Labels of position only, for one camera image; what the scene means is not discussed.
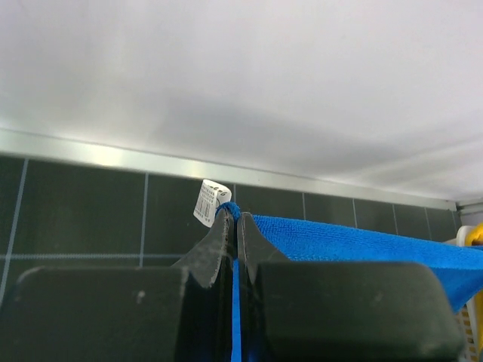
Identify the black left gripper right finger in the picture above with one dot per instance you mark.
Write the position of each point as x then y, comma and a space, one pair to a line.
264, 299

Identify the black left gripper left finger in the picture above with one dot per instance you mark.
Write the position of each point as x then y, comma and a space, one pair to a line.
205, 328

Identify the white laundry basket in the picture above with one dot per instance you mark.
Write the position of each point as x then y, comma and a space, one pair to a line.
470, 316

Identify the blue towel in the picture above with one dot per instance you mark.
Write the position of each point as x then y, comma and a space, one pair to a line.
459, 269

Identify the black grid cutting mat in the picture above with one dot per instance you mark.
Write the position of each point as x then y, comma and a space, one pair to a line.
72, 216

